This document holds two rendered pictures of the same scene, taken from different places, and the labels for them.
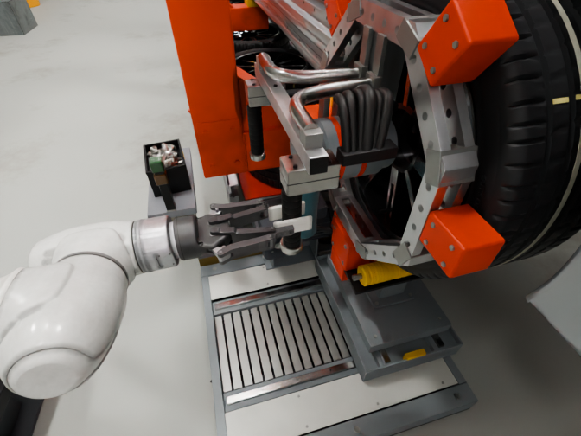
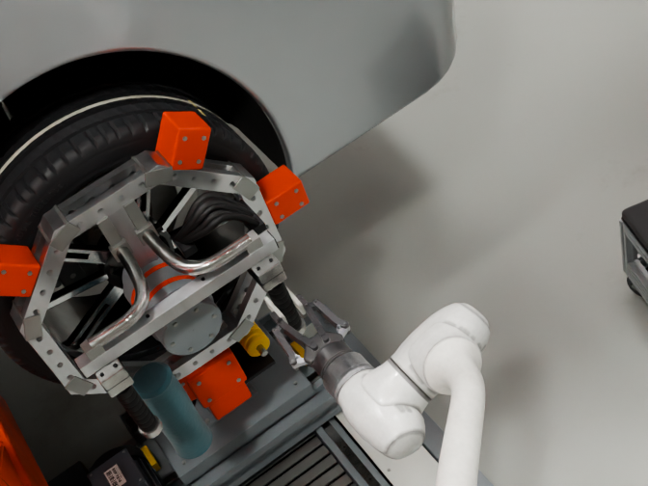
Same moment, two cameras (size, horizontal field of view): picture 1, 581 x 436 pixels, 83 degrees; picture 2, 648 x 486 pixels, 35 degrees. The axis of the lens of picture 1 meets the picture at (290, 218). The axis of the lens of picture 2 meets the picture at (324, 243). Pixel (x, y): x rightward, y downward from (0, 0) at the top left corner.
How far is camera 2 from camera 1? 1.73 m
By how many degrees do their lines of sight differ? 61
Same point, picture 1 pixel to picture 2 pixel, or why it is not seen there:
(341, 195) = not seen: hidden behind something
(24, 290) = (440, 334)
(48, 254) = (402, 408)
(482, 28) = (198, 122)
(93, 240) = (379, 376)
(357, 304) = (257, 413)
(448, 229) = (283, 191)
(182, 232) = (339, 347)
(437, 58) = (196, 154)
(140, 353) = not seen: outside the picture
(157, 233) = (349, 357)
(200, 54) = not seen: outside the picture
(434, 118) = (221, 173)
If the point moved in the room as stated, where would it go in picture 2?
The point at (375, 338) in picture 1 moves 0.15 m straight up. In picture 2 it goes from (298, 382) to (282, 348)
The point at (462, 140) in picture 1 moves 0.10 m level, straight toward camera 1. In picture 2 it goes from (228, 166) to (274, 165)
